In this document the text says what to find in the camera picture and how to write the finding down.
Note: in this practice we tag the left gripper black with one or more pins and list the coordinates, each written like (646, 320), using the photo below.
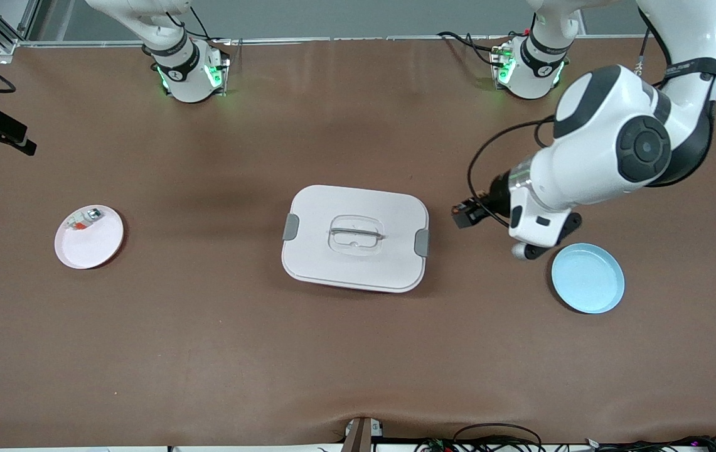
(494, 192)

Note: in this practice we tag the light blue round plate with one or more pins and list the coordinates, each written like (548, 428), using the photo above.
(587, 279)

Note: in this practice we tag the brown camera mount post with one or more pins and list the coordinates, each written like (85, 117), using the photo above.
(358, 436)

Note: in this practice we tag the white lidded storage box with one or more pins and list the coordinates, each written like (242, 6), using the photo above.
(358, 270)

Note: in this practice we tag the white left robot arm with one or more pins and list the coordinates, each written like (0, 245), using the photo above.
(609, 150)

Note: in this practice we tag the grey box latch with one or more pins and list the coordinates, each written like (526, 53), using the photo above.
(422, 243)
(290, 226)

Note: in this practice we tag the small silver and red component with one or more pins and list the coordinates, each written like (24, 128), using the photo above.
(90, 216)

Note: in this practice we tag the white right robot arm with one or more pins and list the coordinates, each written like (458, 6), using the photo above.
(182, 69)

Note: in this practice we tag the pink round plate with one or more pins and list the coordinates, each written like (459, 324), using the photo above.
(91, 248)

